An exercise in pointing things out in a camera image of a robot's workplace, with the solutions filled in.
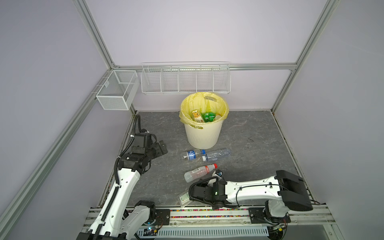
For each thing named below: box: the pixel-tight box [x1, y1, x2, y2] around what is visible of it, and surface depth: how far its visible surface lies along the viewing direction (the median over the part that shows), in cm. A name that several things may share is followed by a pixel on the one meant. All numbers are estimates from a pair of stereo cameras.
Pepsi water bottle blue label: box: [183, 150, 199, 161], surface depth 93 cm
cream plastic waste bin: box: [184, 119, 224, 150], surface depth 92 cm
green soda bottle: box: [201, 112, 216, 123], surface depth 98 cm
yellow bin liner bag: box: [179, 92, 230, 125], surface depth 94 cm
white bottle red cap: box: [184, 163, 219, 183], surface depth 86 cm
